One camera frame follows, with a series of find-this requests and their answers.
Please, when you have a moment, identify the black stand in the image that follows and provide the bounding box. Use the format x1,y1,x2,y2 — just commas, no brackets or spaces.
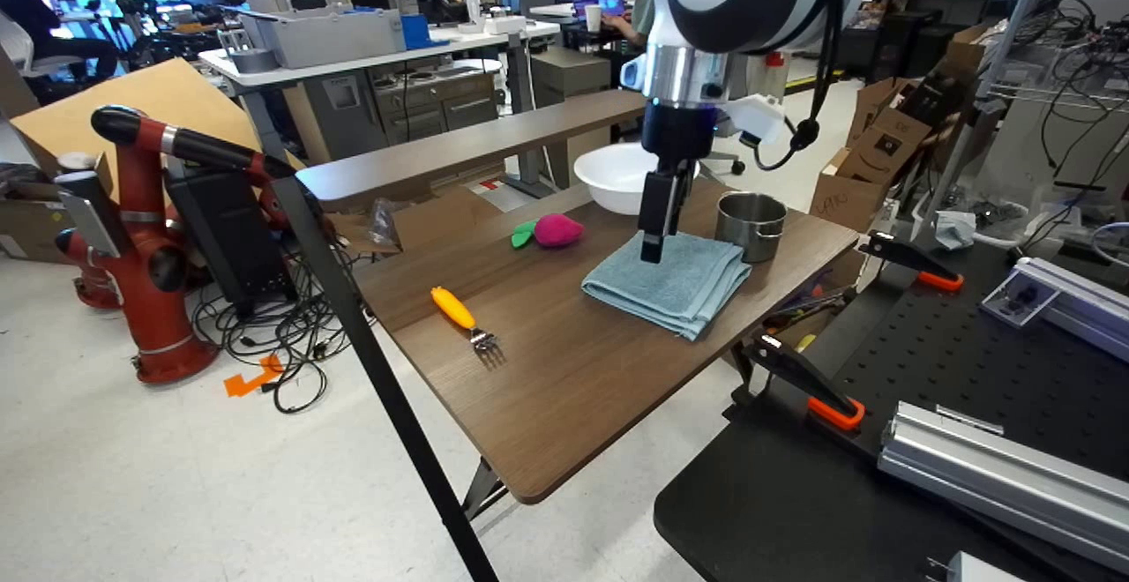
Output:
269,172,500,582

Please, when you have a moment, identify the steel pot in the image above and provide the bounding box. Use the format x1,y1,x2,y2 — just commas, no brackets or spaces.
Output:
714,191,788,264

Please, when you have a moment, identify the crumpled grey cloth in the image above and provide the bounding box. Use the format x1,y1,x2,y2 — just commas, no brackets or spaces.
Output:
935,210,978,250

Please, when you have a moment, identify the aluminium rail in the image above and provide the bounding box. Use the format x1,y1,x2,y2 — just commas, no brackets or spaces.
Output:
878,401,1129,574
981,256,1129,362

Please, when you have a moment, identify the long brown table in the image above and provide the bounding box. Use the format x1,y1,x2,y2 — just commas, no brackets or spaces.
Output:
295,88,649,213

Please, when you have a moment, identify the orange tape piece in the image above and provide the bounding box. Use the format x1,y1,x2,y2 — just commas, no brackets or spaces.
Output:
223,354,285,399

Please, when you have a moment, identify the black clamp with orange handle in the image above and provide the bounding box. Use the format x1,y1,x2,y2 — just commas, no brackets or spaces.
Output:
745,332,867,432
857,231,965,292

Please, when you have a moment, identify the fork with orange handle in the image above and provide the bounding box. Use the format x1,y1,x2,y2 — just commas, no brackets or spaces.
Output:
430,286,507,367

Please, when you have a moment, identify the office chair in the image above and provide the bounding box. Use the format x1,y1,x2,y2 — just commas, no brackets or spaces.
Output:
0,0,120,85

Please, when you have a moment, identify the clear plastic bag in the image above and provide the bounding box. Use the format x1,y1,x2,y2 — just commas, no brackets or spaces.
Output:
366,198,405,250

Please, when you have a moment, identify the white desk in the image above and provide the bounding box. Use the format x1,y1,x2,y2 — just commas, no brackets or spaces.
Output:
198,20,563,199

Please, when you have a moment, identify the grey drawer cabinet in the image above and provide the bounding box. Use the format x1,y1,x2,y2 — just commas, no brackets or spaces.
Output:
370,71,500,147

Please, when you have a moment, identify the black computer case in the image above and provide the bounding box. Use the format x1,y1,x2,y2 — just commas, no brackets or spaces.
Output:
163,163,297,306

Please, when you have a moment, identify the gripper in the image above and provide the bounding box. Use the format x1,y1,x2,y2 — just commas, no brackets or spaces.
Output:
638,99,717,265

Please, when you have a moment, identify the pink plush radish toy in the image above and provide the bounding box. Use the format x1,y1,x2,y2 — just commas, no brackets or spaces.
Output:
511,213,586,250

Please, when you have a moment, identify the red robot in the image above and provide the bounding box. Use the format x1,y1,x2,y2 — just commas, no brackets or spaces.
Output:
55,104,301,385

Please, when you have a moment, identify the large cardboard box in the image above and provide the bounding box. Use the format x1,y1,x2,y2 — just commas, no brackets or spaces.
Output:
9,57,306,204

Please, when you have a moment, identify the grey pedestal cabinet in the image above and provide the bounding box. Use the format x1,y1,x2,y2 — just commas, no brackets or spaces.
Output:
531,46,613,108

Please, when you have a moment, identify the grey plastic bin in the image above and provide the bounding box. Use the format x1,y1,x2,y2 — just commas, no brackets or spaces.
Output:
238,5,407,70

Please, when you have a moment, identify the grey metal stand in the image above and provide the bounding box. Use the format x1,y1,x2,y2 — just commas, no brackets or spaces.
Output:
916,0,1065,241

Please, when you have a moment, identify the stack of cardboard boxes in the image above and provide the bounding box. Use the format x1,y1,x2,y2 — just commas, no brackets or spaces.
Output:
809,22,998,233

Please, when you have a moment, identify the tangle of black cables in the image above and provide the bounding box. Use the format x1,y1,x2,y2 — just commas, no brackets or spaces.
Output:
1006,0,1129,252
190,247,380,415

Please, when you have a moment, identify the white bowl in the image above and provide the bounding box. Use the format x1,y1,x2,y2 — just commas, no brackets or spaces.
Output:
573,142,703,216

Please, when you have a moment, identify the blue towel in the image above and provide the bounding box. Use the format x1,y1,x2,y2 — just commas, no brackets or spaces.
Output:
580,229,753,342

